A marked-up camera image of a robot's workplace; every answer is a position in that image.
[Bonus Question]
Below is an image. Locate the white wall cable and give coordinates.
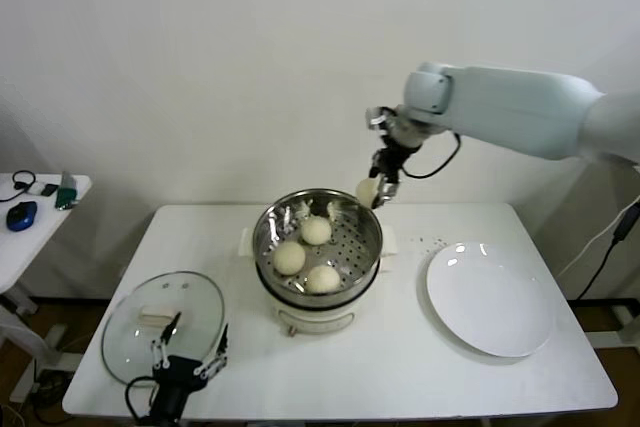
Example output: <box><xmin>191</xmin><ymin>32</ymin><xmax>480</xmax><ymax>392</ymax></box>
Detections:
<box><xmin>557</xmin><ymin>196</ymin><xmax>640</xmax><ymax>278</ymax></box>

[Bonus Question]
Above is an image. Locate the thin black looped cable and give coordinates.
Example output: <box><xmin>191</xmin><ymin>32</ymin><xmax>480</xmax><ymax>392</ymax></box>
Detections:
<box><xmin>0</xmin><ymin>171</ymin><xmax>37</xmax><ymax>204</ymax></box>

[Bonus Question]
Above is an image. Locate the white steamed baozi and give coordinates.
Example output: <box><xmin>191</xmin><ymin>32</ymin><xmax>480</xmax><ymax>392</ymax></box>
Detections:
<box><xmin>304</xmin><ymin>265</ymin><xmax>342</xmax><ymax>296</ymax></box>
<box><xmin>299</xmin><ymin>215</ymin><xmax>332</xmax><ymax>247</ymax></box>
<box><xmin>355</xmin><ymin>178</ymin><xmax>380</xmax><ymax>207</ymax></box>
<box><xmin>271</xmin><ymin>240</ymin><xmax>306</xmax><ymax>277</ymax></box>

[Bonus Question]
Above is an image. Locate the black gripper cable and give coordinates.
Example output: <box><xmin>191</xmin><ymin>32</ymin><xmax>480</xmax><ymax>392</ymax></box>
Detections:
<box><xmin>124</xmin><ymin>376</ymin><xmax>159</xmax><ymax>421</ymax></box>
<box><xmin>399</xmin><ymin>132</ymin><xmax>462</xmax><ymax>179</ymax></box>

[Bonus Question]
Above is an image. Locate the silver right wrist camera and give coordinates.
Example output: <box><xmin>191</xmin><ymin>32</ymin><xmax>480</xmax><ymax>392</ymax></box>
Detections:
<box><xmin>364</xmin><ymin>105</ymin><xmax>401</xmax><ymax>136</ymax></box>

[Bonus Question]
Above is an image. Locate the perforated steel steamer basket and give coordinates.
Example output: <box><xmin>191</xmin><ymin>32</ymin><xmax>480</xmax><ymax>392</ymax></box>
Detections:
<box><xmin>251</xmin><ymin>189</ymin><xmax>384</xmax><ymax>312</ymax></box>

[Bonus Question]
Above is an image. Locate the white round plate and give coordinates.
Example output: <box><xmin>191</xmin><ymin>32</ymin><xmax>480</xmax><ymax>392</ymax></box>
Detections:
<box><xmin>425</xmin><ymin>241</ymin><xmax>554</xmax><ymax>358</ymax></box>

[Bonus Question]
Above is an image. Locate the blue computer mouse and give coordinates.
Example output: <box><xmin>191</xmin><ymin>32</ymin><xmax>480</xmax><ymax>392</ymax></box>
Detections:
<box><xmin>5</xmin><ymin>200</ymin><xmax>39</xmax><ymax>233</ymax></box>

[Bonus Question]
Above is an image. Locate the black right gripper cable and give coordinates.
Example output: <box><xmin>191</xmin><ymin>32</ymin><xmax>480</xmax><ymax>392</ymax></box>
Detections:
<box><xmin>399</xmin><ymin>132</ymin><xmax>462</xmax><ymax>179</ymax></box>

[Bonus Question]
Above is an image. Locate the green flat tool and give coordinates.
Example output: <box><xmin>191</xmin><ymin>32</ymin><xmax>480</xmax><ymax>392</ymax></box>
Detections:
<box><xmin>53</xmin><ymin>186</ymin><xmax>80</xmax><ymax>212</ymax></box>

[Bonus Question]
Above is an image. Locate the black cable with adapter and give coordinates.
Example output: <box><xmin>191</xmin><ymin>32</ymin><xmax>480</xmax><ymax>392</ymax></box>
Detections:
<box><xmin>574</xmin><ymin>206</ymin><xmax>640</xmax><ymax>301</ymax></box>

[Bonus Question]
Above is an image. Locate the white electric cooker base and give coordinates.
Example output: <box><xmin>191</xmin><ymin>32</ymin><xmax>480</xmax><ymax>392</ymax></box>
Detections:
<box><xmin>234</xmin><ymin>226</ymin><xmax>400</xmax><ymax>338</ymax></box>

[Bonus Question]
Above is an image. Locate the white side table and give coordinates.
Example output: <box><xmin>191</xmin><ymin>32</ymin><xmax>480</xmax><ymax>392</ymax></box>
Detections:
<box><xmin>0</xmin><ymin>173</ymin><xmax>93</xmax><ymax>318</ymax></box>

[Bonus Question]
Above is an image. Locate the glass lid with beige handle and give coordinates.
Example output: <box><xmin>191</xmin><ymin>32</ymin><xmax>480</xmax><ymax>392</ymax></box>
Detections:
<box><xmin>100</xmin><ymin>270</ymin><xmax>225</xmax><ymax>389</ymax></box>

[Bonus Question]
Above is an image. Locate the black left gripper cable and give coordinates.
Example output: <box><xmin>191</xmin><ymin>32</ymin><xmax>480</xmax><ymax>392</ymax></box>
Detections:
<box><xmin>124</xmin><ymin>376</ymin><xmax>159</xmax><ymax>421</ymax></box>

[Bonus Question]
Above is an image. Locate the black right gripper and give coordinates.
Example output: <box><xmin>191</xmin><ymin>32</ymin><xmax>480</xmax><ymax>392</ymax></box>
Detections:
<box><xmin>369</xmin><ymin>134</ymin><xmax>416</xmax><ymax>210</ymax></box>

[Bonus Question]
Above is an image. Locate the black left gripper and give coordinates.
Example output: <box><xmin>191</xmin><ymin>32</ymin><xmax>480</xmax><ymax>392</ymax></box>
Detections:
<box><xmin>148</xmin><ymin>311</ymin><xmax>231</xmax><ymax>422</ymax></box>

